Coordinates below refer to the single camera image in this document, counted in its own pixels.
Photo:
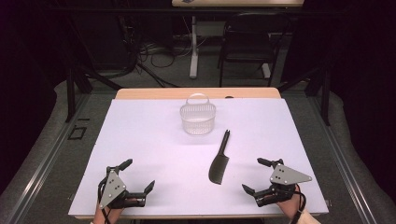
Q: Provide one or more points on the dark brown comb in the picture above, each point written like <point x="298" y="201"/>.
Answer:
<point x="219" y="168"/>

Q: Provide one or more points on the person's right hand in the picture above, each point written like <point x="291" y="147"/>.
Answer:
<point x="294" y="203"/>

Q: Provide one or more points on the person's left hand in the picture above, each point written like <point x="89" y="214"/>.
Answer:
<point x="109" y="212"/>

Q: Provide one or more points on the white desk leg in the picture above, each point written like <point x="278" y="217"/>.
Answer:
<point x="265" y="71"/>
<point x="194" y="49"/>

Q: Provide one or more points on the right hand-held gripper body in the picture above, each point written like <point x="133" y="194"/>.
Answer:
<point x="286" y="176"/>

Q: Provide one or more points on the wooden table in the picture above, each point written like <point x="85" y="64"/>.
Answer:
<point x="149" y="93"/>

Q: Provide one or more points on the black folding chair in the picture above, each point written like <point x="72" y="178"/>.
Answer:
<point x="249" y="43"/>

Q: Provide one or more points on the round table grommet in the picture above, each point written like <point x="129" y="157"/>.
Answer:
<point x="229" y="97"/>

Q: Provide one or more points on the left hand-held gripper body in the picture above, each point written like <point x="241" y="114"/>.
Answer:
<point x="112" y="186"/>

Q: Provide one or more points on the black metal stand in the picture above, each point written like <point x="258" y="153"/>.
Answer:
<point x="71" y="93"/>
<point x="325" y="93"/>

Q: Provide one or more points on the white plastic basket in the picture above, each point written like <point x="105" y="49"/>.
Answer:
<point x="198" y="116"/>

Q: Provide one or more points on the light wooden desk top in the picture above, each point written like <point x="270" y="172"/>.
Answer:
<point x="236" y="2"/>

